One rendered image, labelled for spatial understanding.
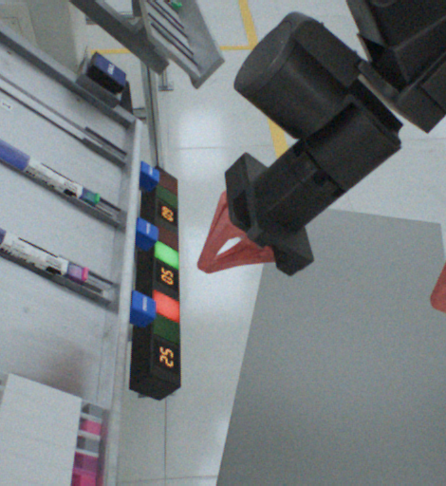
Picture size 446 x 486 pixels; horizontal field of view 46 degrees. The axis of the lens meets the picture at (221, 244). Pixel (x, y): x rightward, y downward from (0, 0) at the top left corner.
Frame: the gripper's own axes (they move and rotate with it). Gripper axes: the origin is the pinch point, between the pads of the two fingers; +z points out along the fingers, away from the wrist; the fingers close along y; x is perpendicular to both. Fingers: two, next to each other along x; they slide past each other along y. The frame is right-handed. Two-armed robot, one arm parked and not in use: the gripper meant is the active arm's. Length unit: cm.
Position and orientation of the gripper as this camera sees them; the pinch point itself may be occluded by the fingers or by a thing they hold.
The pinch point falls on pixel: (208, 264)
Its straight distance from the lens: 48.8
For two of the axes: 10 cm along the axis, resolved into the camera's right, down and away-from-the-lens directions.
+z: -6.6, 5.7, 4.9
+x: 7.5, 4.4, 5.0
